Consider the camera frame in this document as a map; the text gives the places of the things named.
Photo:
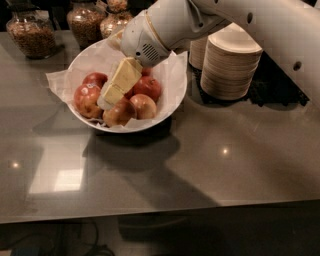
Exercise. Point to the red apple top back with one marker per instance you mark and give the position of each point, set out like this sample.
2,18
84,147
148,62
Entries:
147,71

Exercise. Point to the red yellow apple with sticker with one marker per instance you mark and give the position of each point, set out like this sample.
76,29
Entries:
85,101

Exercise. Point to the back stack paper bowls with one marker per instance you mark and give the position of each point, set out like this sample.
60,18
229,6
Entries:
197,52

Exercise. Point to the front stack paper bowls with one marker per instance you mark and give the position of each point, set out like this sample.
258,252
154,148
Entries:
230,61

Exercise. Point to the stack paper bowls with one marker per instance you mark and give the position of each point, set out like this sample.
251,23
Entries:
230,61
197,52

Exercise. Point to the white paper liner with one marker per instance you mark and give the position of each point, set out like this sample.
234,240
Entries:
90,60

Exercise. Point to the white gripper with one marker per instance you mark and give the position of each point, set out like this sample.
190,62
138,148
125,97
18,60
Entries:
140,37

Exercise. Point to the pale apple front right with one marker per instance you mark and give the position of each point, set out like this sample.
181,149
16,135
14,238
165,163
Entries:
145,107

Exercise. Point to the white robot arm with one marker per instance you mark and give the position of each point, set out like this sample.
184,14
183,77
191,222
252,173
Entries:
287,30

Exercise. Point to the glass jar far left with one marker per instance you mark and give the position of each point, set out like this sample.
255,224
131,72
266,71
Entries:
31,29

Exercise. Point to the red apple right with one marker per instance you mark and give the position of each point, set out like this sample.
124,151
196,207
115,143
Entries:
149,86

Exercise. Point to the glass jar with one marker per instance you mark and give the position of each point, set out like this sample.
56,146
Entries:
31,29
84,21
118,15

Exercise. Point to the yellow red apple front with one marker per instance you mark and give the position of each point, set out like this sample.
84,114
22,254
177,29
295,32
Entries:
122,112

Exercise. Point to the white bowl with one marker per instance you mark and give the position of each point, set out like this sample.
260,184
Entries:
175,90

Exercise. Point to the red apple left back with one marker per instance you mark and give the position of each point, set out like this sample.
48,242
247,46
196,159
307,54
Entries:
96,78

